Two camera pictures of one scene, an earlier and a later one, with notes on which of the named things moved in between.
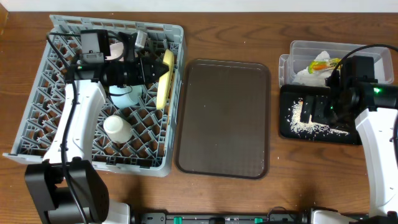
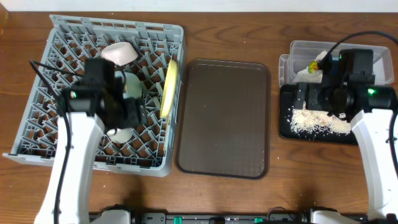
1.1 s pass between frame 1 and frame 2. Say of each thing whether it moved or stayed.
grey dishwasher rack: stayed
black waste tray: stayed
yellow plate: moved
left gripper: moved
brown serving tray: stayed
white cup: stayed
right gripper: moved
